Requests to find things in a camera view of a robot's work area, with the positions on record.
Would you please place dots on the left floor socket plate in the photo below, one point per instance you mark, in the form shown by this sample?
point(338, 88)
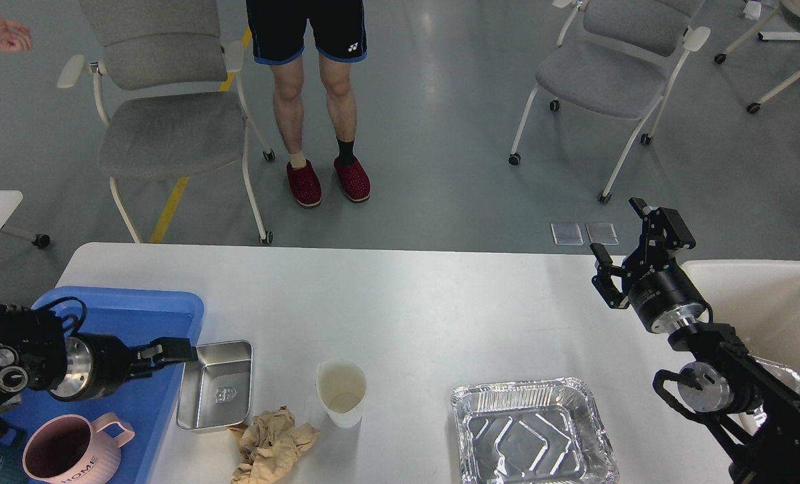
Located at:
point(568, 234)

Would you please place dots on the stainless steel rectangular box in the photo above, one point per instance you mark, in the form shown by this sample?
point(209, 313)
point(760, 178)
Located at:
point(216, 387)

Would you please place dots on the pink HOME mug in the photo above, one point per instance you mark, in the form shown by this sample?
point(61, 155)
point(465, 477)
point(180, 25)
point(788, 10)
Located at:
point(74, 449)

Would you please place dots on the floor socket plate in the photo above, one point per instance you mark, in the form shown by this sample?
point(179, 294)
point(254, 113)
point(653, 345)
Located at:
point(568, 234)
point(602, 233)

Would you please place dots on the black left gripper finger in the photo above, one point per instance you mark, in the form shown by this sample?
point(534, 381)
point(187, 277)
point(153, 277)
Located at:
point(163, 352)

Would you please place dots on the aluminium foil tray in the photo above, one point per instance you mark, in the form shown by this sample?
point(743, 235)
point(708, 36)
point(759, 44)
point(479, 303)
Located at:
point(538, 431)

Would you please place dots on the grey chair right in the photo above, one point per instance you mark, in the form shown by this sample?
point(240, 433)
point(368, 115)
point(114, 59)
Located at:
point(617, 84)

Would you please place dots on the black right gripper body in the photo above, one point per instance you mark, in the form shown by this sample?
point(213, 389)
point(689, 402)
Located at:
point(654, 284)

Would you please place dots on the right floor socket plate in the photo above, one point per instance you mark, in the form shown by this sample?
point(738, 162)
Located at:
point(602, 233)

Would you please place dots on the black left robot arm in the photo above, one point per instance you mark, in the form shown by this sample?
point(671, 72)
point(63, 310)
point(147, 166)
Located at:
point(43, 351)

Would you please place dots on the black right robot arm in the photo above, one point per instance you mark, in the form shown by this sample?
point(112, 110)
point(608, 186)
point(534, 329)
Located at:
point(723, 381)

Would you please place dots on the white paper cup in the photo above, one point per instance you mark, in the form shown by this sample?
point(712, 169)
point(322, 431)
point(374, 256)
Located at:
point(341, 388)

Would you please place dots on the foil tray in bin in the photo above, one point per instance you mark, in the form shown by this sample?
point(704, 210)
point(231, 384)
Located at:
point(751, 421)

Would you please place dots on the brown paper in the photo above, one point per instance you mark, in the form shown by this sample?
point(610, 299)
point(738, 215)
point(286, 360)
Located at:
point(270, 446)

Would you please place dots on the grey chair left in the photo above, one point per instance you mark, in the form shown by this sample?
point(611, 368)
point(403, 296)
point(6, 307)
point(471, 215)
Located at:
point(152, 43)

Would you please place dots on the grey chair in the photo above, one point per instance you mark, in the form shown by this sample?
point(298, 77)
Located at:
point(152, 43)
point(617, 84)

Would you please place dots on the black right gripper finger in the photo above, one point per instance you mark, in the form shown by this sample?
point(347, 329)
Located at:
point(662, 227)
point(606, 269)

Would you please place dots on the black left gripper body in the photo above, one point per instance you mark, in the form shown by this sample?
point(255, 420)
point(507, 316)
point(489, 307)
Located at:
point(96, 366)

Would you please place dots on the blue plastic tray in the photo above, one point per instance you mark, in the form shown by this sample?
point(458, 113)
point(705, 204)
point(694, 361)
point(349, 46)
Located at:
point(136, 316)

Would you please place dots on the white plastic bin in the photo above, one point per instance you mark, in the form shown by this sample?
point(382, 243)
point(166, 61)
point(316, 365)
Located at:
point(761, 299)

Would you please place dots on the bystander hand top left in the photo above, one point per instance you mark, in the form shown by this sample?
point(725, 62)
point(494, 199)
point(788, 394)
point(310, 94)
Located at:
point(14, 37)

